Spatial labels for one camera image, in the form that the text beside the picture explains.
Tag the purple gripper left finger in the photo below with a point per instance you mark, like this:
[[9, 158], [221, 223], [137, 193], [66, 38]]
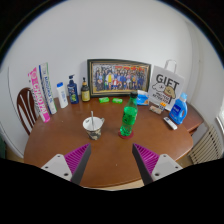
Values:
[[71, 166]]

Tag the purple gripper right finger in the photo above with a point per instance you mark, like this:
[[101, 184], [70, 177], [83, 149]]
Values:
[[152, 166]]

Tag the green plastic soda bottle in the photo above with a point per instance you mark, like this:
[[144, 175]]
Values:
[[129, 115]]

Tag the round red coaster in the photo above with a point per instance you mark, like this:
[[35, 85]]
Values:
[[126, 137]]

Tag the patterned paper cup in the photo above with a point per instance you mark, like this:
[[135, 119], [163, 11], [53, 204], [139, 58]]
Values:
[[98, 123]]

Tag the white remote control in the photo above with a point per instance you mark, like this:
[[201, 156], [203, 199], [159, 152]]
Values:
[[170, 123]]

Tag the small brown snack box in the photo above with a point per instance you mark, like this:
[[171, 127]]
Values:
[[155, 109]]

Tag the metal spoon in cup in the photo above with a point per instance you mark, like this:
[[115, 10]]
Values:
[[92, 120]]

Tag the white radiator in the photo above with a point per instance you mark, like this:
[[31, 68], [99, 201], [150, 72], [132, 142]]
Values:
[[208, 148]]

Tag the blue detergent bottle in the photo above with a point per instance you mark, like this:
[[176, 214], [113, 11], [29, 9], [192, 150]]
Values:
[[179, 109]]

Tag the small orange white packet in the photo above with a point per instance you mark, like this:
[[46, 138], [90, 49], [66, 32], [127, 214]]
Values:
[[162, 105]]

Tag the white shampoo bottle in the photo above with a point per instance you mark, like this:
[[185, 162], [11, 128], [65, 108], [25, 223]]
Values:
[[62, 95]]

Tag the blue tissue pack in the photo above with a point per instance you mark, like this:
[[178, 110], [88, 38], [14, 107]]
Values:
[[142, 98]]

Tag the right green soap bar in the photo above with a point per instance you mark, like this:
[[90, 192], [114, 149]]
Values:
[[117, 100]]

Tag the amber pump bottle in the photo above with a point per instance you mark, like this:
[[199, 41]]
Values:
[[85, 92]]

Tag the dark blue pump bottle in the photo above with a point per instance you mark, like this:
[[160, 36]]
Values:
[[72, 90]]

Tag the brown wooden chair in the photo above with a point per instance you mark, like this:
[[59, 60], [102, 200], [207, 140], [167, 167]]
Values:
[[26, 109]]

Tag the white gift paper bag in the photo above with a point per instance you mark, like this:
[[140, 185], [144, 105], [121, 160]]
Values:
[[165, 86]]

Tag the framed group photo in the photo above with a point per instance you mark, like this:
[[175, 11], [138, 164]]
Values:
[[116, 77]]

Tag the white blue shuttlecock tube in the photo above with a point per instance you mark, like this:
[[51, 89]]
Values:
[[46, 87]]

